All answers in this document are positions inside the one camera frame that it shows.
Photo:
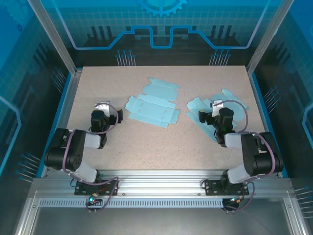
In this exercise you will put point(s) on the light blue paper box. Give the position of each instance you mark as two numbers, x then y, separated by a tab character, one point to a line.
151	107
195	106

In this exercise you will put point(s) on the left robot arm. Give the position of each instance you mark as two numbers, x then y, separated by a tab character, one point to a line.
75	151

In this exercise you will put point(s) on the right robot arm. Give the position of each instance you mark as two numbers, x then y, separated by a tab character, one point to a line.
256	151

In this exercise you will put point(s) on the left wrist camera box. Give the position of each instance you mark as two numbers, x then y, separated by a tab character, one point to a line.
102	107

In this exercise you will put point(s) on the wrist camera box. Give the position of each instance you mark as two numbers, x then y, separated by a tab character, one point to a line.
102	107
217	106

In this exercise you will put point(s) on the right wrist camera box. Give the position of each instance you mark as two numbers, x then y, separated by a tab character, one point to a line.
217	106

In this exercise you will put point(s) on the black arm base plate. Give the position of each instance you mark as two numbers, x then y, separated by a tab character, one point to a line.
210	188
79	192

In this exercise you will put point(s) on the aluminium frame beam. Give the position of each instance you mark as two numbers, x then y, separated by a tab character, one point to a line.
159	183

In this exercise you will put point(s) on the aluminium frame post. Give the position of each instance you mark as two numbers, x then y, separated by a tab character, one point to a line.
58	41
267	41

